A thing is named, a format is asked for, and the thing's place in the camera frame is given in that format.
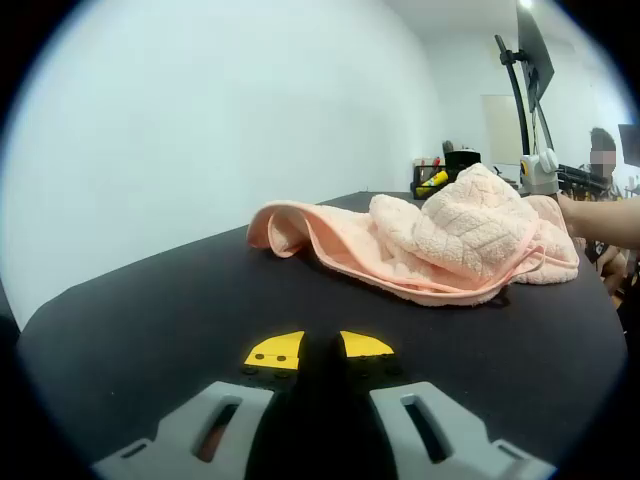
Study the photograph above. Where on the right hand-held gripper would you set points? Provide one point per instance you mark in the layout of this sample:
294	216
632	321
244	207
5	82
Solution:
539	175

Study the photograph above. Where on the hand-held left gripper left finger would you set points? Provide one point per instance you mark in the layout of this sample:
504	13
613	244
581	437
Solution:
220	400

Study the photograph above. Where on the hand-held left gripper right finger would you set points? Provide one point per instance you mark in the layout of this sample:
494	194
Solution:
425	400

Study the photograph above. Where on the pink towel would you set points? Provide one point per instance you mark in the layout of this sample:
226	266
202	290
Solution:
450	235

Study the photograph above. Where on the black monitor stand pole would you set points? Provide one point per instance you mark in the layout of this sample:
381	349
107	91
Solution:
520	110

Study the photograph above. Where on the black organizer box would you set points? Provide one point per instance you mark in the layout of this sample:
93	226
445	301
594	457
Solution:
457	167

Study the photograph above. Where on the small dark monitor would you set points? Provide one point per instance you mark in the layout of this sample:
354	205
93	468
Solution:
631	142

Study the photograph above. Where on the yellow bottle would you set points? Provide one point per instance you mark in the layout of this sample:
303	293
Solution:
434	181

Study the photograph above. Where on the black table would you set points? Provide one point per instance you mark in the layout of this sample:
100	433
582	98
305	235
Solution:
150	310

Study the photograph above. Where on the dark monitor on stand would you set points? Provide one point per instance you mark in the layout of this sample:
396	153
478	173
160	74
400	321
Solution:
535	55

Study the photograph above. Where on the white wall board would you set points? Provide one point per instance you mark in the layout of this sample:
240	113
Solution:
500	130

